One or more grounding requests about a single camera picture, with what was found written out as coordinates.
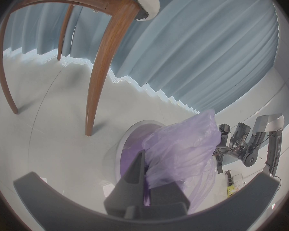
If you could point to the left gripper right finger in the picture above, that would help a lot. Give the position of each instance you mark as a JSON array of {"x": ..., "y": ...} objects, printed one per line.
[{"x": 171, "y": 196}]

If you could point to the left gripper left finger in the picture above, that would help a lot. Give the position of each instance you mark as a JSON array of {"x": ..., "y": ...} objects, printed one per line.
[{"x": 127, "y": 191}]

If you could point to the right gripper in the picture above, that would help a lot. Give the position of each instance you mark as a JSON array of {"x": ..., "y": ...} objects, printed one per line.
[{"x": 225, "y": 148}]

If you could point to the purple plastic bag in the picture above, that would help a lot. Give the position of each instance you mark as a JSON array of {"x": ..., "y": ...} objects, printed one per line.
[{"x": 183, "y": 141}]

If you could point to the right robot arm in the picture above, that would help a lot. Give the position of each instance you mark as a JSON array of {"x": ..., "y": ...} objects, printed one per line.
[{"x": 250, "y": 153}]

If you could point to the white trash bin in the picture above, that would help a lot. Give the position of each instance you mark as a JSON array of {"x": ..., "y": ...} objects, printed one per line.
[{"x": 110, "y": 157}]

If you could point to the pale blue curtain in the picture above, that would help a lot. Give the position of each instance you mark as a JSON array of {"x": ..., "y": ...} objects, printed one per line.
[{"x": 207, "y": 44}]

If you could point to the white cushioned wooden chair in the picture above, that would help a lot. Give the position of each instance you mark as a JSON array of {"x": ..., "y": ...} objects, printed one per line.
[{"x": 103, "y": 64}]

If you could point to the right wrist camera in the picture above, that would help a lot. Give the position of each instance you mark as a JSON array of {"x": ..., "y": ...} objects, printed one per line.
[{"x": 223, "y": 131}]

